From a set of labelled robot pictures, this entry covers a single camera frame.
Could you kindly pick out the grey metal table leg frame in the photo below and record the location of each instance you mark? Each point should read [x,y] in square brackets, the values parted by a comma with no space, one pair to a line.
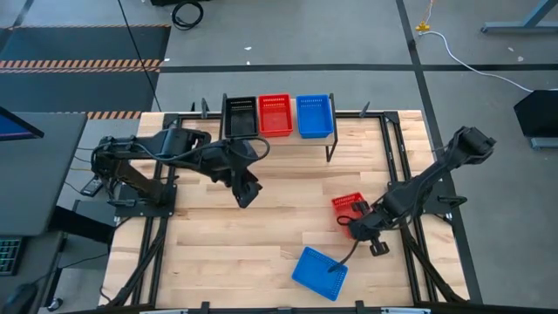
[519,28]

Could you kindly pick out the black computer mouse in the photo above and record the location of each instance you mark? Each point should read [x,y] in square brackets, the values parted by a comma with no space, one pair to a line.
[19,301]

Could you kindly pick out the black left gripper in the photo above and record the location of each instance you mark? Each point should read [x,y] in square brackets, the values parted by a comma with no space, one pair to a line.
[237,168]

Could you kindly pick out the black power adapter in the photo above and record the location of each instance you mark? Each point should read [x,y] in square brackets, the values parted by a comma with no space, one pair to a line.
[89,188]

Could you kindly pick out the red plastic basket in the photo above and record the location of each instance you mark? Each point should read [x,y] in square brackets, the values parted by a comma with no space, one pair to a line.
[342,207]
[275,122]

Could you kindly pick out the dark grey low desk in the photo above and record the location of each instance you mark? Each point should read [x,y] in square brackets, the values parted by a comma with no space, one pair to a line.
[37,261]

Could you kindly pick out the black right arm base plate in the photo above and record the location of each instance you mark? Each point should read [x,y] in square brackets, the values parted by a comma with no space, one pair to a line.
[440,205]

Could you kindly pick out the yellow power plug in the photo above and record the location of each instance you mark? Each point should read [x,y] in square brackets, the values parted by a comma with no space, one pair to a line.
[423,29]

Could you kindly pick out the black aluminium table frame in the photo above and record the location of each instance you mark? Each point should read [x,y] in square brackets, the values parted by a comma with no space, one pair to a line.
[192,117]

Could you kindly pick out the black box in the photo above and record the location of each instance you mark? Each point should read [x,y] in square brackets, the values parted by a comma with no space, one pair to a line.
[538,113]

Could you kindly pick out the black hazard striped floor mat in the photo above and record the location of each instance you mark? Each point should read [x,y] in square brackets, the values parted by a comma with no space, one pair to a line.
[87,43]

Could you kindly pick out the silver metal bracket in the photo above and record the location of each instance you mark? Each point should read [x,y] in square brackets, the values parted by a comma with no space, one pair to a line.
[163,311]
[405,311]

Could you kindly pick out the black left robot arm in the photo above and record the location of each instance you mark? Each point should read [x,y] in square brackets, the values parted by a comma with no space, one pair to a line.
[174,144]

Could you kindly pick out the backlit computer keyboard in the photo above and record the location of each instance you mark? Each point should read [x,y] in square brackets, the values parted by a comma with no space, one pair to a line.
[8,257]

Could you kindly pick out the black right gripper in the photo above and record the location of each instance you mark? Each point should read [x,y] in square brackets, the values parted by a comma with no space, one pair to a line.
[366,227]

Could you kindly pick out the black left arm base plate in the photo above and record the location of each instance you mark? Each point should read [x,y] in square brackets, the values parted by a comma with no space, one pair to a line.
[131,209]

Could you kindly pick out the black caster wheel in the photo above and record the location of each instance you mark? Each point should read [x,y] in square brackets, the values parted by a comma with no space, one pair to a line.
[54,304]

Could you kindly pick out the grey metal stand foot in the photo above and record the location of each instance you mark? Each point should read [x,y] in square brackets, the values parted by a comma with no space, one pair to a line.
[545,143]

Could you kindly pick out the black computer monitor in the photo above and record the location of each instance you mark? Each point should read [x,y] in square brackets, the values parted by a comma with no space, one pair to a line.
[13,126]

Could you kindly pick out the black plastic basket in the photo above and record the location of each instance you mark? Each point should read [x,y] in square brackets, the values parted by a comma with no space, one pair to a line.
[241,124]

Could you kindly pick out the black frame clamp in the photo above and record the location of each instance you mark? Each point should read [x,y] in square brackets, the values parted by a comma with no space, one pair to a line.
[205,308]
[359,307]
[204,109]
[365,109]

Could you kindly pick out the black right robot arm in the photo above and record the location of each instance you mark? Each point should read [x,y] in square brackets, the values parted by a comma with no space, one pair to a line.
[436,174]

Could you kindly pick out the blue plastic basket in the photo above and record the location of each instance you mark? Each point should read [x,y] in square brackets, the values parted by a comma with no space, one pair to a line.
[315,118]
[314,275]

